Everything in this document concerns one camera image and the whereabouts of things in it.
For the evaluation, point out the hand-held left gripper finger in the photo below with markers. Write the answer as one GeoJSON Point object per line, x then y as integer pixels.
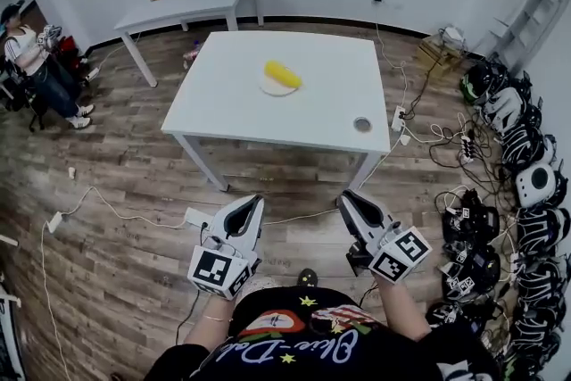
{"type": "Point", "coordinates": [256, 221]}
{"type": "Point", "coordinates": [232, 207]}

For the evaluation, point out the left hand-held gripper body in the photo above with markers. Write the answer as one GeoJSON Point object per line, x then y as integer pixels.
{"type": "Point", "coordinates": [209, 270]}

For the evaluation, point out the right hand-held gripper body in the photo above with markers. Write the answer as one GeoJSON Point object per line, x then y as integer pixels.
{"type": "Point", "coordinates": [399, 256]}

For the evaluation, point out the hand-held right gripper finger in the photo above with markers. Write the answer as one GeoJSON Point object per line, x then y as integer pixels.
{"type": "Point", "coordinates": [372, 205]}
{"type": "Point", "coordinates": [350, 221]}

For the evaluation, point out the white plate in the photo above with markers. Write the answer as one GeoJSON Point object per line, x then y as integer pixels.
{"type": "Point", "coordinates": [273, 88]}

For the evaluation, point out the yellow banana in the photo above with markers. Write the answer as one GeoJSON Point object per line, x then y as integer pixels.
{"type": "Point", "coordinates": [282, 73]}

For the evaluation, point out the person's left forearm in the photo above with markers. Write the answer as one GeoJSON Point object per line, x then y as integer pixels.
{"type": "Point", "coordinates": [209, 321]}

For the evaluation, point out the person's right forearm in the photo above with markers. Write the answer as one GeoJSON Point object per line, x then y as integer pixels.
{"type": "Point", "coordinates": [401, 308]}

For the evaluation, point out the white power strip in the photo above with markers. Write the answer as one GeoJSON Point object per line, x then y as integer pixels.
{"type": "Point", "coordinates": [198, 218]}
{"type": "Point", "coordinates": [397, 118]}
{"type": "Point", "coordinates": [92, 74]}
{"type": "Point", "coordinates": [466, 149]}

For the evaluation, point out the black shoe with yellow print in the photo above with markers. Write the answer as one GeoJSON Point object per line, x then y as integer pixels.
{"type": "Point", "coordinates": [307, 278]}

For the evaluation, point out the white square table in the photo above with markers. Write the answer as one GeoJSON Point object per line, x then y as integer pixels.
{"type": "Point", "coordinates": [250, 102]}

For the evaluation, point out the black printed shirt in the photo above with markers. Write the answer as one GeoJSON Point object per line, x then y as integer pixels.
{"type": "Point", "coordinates": [312, 348]}

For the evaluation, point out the pile of black white headsets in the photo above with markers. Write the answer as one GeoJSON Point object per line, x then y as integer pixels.
{"type": "Point", "coordinates": [526, 192]}

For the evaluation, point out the white power adapter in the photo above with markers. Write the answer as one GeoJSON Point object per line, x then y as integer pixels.
{"type": "Point", "coordinates": [54, 221]}

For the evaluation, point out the wooden crate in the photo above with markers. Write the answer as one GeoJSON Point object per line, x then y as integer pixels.
{"type": "Point", "coordinates": [437, 55]}

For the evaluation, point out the small white scrap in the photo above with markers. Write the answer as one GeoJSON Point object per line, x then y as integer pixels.
{"type": "Point", "coordinates": [71, 172]}

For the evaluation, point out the white device on crate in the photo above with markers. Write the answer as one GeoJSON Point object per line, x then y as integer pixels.
{"type": "Point", "coordinates": [452, 35]}

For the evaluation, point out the white long table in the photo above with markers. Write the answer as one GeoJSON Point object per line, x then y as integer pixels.
{"type": "Point", "coordinates": [192, 0]}

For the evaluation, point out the red bag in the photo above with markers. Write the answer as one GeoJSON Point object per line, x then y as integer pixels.
{"type": "Point", "coordinates": [71, 51]}

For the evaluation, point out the white ladder shelf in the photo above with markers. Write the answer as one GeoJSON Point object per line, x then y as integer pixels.
{"type": "Point", "coordinates": [531, 9]}

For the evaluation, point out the white wall plug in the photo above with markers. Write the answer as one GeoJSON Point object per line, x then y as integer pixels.
{"type": "Point", "coordinates": [404, 139]}

